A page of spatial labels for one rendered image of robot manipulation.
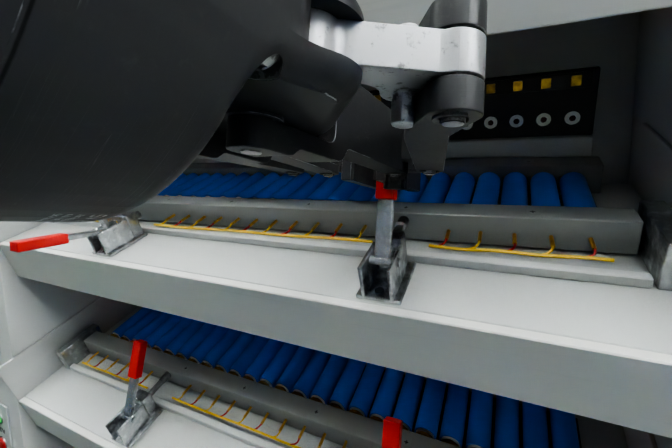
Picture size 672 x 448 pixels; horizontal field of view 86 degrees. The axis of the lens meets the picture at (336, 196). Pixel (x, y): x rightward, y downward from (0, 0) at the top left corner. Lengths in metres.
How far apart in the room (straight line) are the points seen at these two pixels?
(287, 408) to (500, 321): 0.23
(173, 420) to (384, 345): 0.28
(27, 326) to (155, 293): 0.26
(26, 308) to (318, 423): 0.38
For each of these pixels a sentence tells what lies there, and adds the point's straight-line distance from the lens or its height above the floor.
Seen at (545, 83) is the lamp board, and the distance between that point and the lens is 0.35.
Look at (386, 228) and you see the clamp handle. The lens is 0.22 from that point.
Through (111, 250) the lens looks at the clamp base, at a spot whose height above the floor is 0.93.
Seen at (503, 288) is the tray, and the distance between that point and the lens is 0.23.
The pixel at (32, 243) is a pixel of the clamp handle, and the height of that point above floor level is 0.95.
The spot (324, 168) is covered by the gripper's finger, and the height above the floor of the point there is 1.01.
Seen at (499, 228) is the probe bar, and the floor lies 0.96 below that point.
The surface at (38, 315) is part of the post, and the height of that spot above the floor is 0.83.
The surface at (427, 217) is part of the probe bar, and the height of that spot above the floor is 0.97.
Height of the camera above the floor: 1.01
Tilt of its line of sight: 6 degrees down
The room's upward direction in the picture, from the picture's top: 1 degrees counter-clockwise
